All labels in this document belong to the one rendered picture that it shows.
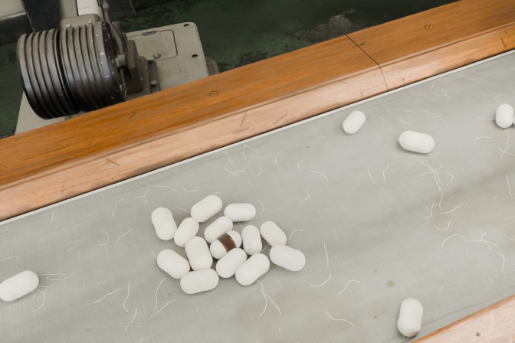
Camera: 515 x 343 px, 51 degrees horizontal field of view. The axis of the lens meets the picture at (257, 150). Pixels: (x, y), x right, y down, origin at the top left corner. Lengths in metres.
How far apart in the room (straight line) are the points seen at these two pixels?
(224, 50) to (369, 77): 1.55
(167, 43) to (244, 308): 0.97
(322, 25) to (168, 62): 1.14
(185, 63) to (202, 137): 0.66
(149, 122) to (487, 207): 0.38
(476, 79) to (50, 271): 0.55
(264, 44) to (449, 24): 1.48
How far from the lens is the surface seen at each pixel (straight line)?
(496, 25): 0.81
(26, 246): 0.60
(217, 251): 0.51
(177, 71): 1.25
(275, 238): 0.51
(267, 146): 0.62
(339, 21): 2.34
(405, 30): 0.78
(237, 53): 2.18
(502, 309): 0.48
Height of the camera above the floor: 1.16
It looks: 43 degrees down
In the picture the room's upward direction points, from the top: 7 degrees counter-clockwise
